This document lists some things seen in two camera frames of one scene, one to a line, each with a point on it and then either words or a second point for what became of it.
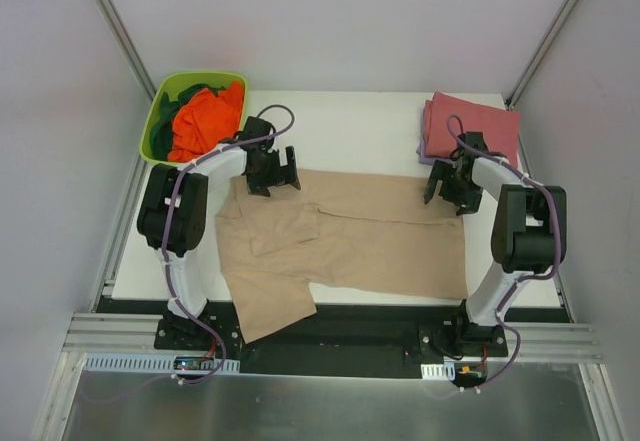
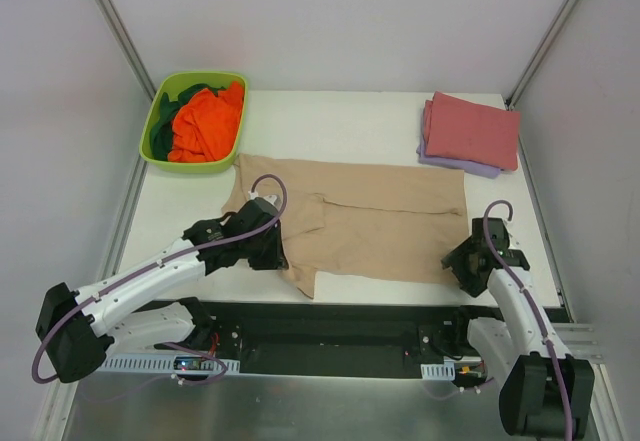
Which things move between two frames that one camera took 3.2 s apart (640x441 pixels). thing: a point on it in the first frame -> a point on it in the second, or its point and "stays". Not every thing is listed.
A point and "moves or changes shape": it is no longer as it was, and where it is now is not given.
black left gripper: (273, 175) -> (270, 254)
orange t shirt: (204, 121) stays
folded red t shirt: (500, 127) stays
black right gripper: (451, 189) -> (461, 268)
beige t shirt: (357, 231) moves or changes shape
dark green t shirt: (162, 128) stays
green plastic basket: (193, 112) stays
